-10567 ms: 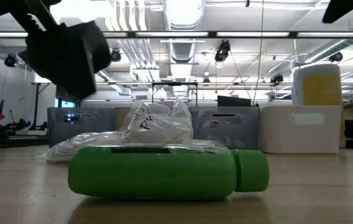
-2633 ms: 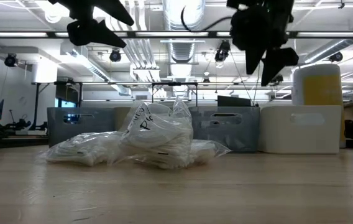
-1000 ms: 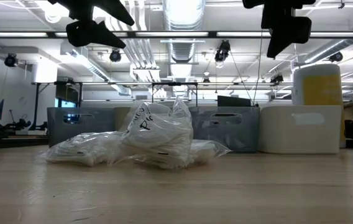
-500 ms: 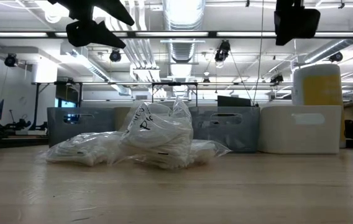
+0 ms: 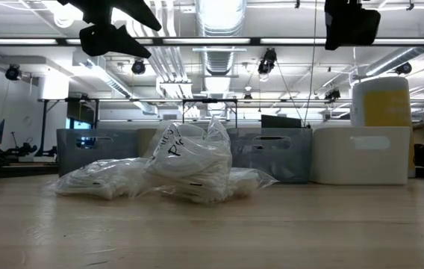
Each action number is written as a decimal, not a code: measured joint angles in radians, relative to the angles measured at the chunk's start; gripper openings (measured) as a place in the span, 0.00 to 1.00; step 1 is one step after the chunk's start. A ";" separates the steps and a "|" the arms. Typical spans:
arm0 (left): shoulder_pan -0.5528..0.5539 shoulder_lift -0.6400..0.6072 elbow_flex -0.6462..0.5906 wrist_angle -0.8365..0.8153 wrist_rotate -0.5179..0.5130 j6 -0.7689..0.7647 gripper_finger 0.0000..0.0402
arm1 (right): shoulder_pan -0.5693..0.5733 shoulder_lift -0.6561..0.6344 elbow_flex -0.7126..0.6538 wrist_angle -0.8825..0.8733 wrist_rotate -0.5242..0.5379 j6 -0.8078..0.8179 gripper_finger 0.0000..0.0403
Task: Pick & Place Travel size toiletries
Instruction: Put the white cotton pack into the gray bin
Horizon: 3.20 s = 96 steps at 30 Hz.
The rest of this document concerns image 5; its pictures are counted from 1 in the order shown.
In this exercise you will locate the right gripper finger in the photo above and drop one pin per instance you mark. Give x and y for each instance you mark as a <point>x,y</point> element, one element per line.
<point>350,26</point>

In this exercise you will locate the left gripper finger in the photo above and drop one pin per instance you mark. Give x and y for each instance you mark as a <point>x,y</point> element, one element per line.
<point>100,9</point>
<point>103,41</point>

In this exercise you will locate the black ceiling spotlight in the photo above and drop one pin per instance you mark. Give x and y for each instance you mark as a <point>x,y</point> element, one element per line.
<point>13,73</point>
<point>404,68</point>
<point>268,60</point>
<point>332,94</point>
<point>138,67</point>

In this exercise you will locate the yellow canister with white lid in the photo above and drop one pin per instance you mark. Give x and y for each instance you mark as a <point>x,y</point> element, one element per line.
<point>383,104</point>

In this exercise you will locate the blue lit screen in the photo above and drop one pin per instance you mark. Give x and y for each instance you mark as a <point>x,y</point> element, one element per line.
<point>79,124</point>

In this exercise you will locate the dark translucent plastic bin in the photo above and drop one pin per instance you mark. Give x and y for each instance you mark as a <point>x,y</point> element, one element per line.
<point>271,160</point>
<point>115,147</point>

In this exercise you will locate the black computer monitor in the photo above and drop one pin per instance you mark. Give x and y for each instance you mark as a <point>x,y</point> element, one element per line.
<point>281,121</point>

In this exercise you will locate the white plastic bin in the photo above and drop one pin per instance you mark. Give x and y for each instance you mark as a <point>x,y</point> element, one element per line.
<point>361,164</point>

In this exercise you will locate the black metal table frame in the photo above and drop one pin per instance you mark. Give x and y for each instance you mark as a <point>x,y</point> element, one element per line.
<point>210,100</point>
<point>44,112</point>

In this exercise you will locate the silver ceiling duct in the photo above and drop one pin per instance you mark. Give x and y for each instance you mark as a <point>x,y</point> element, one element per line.
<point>221,60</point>

